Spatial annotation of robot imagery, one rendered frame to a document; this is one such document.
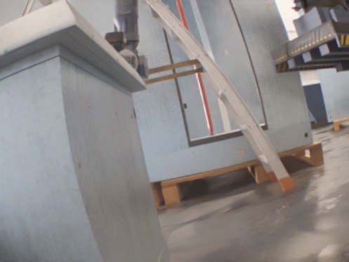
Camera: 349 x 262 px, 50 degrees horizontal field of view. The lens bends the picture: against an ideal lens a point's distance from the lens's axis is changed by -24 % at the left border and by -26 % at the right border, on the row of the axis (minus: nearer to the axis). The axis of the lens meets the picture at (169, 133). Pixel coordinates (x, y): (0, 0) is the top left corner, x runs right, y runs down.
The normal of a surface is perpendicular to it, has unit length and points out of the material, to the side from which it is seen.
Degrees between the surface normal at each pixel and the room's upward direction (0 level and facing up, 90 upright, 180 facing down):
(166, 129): 90
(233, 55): 90
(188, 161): 90
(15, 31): 67
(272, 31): 90
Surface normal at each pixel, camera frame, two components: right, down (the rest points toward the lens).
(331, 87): -0.43, 0.07
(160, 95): -0.11, 0.01
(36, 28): -0.12, -0.38
